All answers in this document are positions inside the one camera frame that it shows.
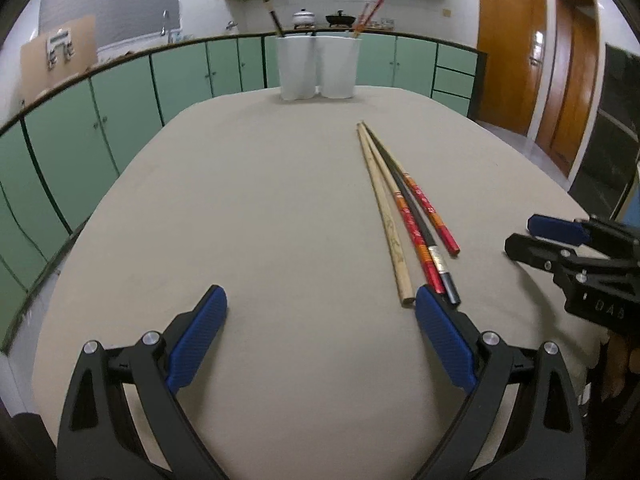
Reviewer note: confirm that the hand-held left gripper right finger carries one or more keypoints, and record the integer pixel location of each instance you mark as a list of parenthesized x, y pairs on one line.
[(445, 345)]

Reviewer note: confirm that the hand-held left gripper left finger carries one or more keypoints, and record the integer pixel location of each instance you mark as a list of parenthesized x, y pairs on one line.
[(197, 340)]

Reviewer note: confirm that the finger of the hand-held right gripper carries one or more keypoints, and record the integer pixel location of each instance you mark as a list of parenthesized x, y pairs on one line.
[(530, 252), (555, 227)]

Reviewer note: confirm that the red chopstick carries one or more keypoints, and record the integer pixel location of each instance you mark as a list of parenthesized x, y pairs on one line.
[(431, 212), (413, 232), (363, 16), (374, 10)]

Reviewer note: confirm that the plain wooden chopstick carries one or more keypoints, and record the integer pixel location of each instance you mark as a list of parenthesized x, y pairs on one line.
[(394, 242)]

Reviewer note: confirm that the black chopstick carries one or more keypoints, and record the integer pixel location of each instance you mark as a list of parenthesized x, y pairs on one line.
[(418, 220), (274, 17)]

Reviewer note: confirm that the white two-compartment utensil holder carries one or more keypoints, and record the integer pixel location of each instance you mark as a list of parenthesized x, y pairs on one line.
[(300, 70)]

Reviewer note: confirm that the person's right hand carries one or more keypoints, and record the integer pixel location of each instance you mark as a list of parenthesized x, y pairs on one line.
[(616, 360)]

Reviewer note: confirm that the black glass cabinet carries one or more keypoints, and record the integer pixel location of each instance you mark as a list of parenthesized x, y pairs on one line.
[(615, 135)]

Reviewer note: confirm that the open wooden door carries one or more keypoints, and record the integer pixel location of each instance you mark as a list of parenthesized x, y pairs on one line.
[(575, 85)]

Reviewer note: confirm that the closed wooden door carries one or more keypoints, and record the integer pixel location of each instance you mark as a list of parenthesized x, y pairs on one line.
[(510, 50)]

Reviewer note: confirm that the green base kitchen cabinets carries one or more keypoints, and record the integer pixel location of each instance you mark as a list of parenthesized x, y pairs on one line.
[(125, 90)]

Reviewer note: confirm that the black wok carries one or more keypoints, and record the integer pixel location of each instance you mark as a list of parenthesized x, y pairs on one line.
[(340, 20)]

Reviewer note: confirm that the cardboard sheet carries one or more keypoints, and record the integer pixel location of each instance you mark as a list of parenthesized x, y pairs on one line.
[(35, 70)]

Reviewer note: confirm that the metal sink faucet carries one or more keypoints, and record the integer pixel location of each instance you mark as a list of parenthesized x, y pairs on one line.
[(165, 22)]

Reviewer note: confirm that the white cooking pot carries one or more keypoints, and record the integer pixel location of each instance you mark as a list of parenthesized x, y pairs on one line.
[(303, 17)]

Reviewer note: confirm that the grey window blind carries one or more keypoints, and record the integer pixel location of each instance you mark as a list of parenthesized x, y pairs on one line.
[(110, 0)]

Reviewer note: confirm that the small wall tap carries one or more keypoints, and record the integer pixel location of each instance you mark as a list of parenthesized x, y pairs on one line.
[(232, 25)]

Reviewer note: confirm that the white mounted bracket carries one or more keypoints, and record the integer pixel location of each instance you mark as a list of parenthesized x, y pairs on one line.
[(60, 42)]

